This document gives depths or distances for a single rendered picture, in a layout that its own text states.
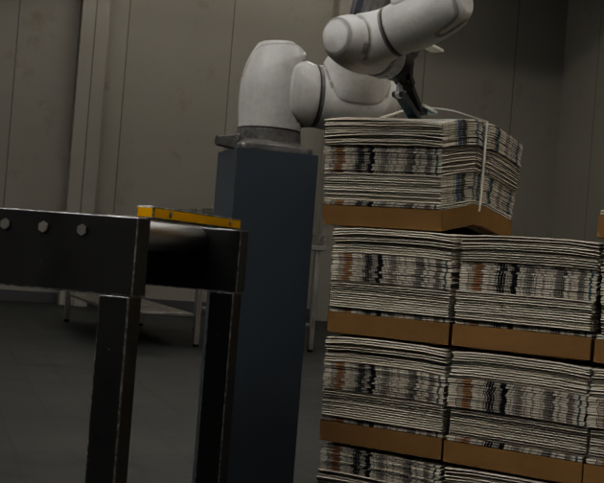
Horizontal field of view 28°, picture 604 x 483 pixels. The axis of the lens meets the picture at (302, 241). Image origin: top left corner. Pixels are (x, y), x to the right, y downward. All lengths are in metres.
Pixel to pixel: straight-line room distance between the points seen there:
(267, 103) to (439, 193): 0.60
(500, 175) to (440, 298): 0.39
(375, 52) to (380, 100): 0.59
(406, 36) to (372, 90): 0.60
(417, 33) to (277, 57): 0.64
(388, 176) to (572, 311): 0.48
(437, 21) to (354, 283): 0.58
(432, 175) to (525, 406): 0.50
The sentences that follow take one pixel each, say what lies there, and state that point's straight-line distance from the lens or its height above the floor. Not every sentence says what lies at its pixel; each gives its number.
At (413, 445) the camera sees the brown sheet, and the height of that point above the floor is 0.40.
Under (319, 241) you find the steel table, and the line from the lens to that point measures 9.50.
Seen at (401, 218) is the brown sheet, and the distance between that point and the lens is 2.48.
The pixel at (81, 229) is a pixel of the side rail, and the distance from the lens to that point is 1.86.
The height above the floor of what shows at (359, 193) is 0.90.
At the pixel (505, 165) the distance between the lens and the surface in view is 2.71.
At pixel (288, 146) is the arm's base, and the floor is 1.02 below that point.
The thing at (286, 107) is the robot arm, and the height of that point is 1.11.
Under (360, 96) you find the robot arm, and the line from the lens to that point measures 2.91.
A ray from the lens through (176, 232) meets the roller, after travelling 2.16.
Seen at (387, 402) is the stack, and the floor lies 0.48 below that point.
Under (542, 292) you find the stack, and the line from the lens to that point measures 2.34.
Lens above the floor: 0.77
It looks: 1 degrees up
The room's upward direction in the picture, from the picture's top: 4 degrees clockwise
